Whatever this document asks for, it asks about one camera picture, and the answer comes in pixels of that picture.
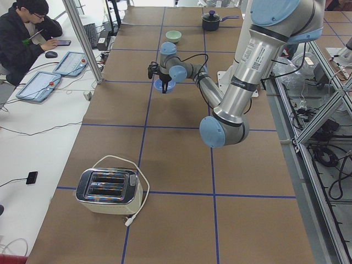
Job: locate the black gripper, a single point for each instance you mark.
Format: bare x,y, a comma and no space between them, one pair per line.
164,78

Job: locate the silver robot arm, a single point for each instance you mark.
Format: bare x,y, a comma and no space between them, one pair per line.
267,27

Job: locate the green bowl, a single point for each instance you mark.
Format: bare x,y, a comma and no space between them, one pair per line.
173,36

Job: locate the dark blue saucepan with lid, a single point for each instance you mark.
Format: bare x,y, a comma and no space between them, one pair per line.
211,20

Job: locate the black keyboard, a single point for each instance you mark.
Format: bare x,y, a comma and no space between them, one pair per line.
91,33

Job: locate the upper blue teach pendant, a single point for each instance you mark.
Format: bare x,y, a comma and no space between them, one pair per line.
72,64

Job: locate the blue teach pendant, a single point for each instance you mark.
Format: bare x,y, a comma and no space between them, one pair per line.
39,87
72,64

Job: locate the black smartphone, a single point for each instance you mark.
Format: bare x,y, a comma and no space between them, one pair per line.
63,42

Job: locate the black computer mouse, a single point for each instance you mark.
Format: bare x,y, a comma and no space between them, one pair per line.
51,54

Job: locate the cream toaster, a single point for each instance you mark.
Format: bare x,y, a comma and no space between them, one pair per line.
115,191

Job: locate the lower blue teach pendant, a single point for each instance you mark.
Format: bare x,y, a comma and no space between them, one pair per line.
39,87

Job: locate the seated person in black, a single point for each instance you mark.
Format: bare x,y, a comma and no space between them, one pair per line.
26,32

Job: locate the small black device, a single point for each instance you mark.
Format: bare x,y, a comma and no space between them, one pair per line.
31,178

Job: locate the aluminium frame post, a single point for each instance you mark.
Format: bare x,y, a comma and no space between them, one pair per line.
77,25

